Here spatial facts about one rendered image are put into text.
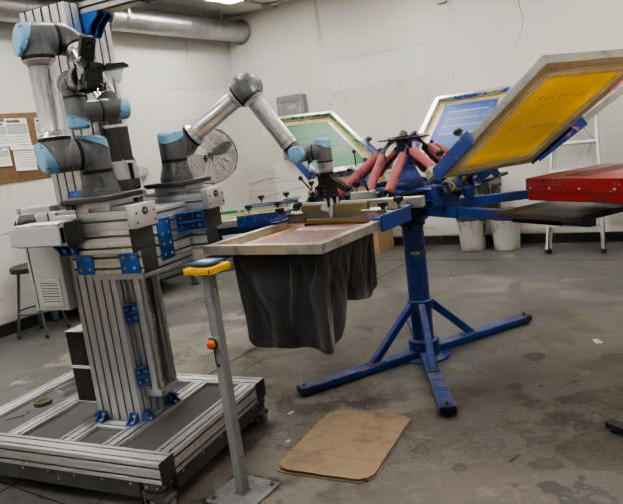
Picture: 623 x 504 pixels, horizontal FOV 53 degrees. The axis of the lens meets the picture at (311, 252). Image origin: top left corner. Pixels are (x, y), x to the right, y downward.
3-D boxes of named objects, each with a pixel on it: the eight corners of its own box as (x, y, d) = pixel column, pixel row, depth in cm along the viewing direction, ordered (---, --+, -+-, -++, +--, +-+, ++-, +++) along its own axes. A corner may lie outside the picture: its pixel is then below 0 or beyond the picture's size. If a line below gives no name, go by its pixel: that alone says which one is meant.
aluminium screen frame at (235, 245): (322, 254, 229) (321, 244, 228) (203, 255, 261) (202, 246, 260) (409, 217, 293) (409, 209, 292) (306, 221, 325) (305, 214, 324)
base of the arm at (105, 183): (73, 199, 241) (68, 173, 240) (100, 193, 255) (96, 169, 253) (103, 195, 235) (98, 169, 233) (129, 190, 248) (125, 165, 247)
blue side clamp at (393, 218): (383, 232, 268) (381, 216, 266) (373, 232, 270) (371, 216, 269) (411, 219, 292) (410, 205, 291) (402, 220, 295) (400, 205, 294)
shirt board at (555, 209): (647, 221, 255) (647, 201, 253) (578, 239, 237) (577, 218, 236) (438, 208, 373) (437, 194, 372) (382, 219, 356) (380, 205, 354)
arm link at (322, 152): (313, 139, 293) (331, 137, 291) (316, 163, 295) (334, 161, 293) (310, 139, 285) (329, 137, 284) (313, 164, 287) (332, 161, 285)
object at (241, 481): (247, 514, 239) (208, 270, 222) (205, 502, 251) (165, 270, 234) (280, 484, 257) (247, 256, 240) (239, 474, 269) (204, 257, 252)
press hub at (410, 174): (444, 370, 353) (421, 128, 329) (382, 363, 375) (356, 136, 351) (467, 346, 385) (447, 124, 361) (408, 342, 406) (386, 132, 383)
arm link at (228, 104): (158, 142, 293) (246, 66, 280) (170, 141, 307) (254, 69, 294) (175, 163, 294) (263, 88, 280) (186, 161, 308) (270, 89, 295)
